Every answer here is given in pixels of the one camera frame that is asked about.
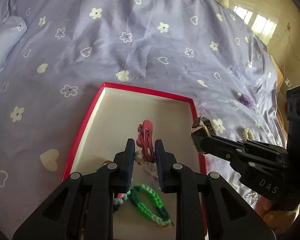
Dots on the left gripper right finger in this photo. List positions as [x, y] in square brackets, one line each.
[165, 161]

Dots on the pink hair clip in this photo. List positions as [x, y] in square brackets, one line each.
[145, 142]

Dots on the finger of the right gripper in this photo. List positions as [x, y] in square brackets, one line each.
[224, 151]
[220, 140]

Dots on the red shallow cardboard box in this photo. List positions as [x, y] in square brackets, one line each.
[113, 118]

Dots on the black scrunchie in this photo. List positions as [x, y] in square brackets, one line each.
[116, 207]

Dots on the right hand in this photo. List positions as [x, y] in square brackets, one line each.
[279, 221]

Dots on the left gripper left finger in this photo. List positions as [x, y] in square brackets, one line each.
[125, 162]

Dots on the purple flowered bed quilt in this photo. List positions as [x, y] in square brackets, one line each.
[55, 55]

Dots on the purple flower hair accessory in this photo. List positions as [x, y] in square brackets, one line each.
[246, 100]

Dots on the white pearl scrunchie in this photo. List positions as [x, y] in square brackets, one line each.
[247, 134]

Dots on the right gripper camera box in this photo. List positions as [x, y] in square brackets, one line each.
[293, 144]

